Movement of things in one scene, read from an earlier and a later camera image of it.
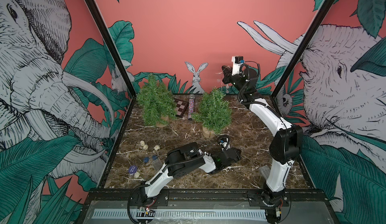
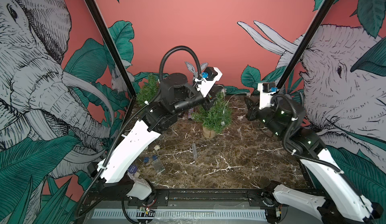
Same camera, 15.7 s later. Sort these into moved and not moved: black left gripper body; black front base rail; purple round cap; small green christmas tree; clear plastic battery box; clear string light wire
Moved: clear string light wire; black left gripper body
Not moved: clear plastic battery box; black front base rail; small green christmas tree; purple round cap
